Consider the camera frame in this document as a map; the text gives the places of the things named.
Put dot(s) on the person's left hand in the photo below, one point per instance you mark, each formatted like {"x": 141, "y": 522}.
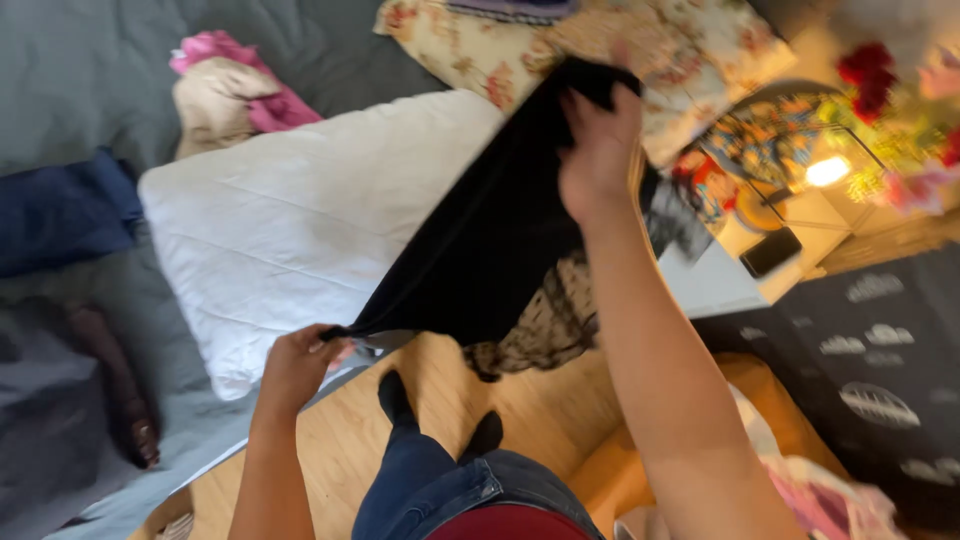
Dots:
{"x": 296, "y": 367}

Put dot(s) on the pink and white clothes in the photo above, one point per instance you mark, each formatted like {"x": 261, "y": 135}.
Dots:
{"x": 825, "y": 495}

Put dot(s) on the person's black sock foot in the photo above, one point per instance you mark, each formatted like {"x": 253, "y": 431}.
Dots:
{"x": 484, "y": 435}
{"x": 394, "y": 397}

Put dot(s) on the navy blue folded garment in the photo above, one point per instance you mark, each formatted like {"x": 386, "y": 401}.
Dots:
{"x": 64, "y": 210}

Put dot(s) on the white bedside table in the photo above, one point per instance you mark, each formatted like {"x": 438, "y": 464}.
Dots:
{"x": 750, "y": 262}

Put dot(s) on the purple striped cloth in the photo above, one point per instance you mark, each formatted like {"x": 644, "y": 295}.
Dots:
{"x": 517, "y": 7}

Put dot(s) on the grey bed sheet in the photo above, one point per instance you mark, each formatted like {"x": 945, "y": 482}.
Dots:
{"x": 112, "y": 75}

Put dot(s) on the dark brown garment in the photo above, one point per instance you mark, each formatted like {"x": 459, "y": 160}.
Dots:
{"x": 120, "y": 382}

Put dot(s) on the person's right fingers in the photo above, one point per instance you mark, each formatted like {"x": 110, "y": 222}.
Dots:
{"x": 596, "y": 101}

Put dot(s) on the orange laundry basket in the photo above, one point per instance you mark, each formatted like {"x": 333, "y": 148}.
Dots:
{"x": 780, "y": 420}

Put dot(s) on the pink garment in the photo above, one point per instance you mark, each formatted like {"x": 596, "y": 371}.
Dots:
{"x": 262, "y": 82}

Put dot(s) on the beige garment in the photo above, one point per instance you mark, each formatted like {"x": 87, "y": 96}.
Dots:
{"x": 217, "y": 105}

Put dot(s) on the floral patterned pillow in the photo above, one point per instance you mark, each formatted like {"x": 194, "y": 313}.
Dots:
{"x": 675, "y": 60}

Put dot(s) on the black garment with lace hem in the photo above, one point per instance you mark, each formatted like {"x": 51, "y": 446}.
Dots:
{"x": 487, "y": 247}

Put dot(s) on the person's left fingers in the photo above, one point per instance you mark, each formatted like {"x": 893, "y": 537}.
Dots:
{"x": 334, "y": 341}

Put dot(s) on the white quilted pillow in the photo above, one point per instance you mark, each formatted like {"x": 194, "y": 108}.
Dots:
{"x": 285, "y": 232}

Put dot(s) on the person's dark red shirt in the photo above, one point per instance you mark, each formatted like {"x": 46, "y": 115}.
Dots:
{"x": 510, "y": 523}

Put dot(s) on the colourful patterned bag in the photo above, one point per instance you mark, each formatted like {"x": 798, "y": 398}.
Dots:
{"x": 757, "y": 150}

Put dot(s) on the black printed fabric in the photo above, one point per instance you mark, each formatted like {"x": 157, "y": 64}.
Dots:
{"x": 870, "y": 360}

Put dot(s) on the lit table lamp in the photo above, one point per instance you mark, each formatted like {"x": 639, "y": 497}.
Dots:
{"x": 825, "y": 171}

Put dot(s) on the person's blue jeans legs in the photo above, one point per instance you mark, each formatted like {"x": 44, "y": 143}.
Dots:
{"x": 450, "y": 487}

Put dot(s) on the black smartphone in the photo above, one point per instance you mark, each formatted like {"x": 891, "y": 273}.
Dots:
{"x": 770, "y": 252}

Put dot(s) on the bunch of artificial flowers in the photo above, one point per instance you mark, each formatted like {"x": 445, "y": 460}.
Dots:
{"x": 907, "y": 112}

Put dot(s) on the person's right hand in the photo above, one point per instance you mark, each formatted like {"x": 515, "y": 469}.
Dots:
{"x": 600, "y": 154}

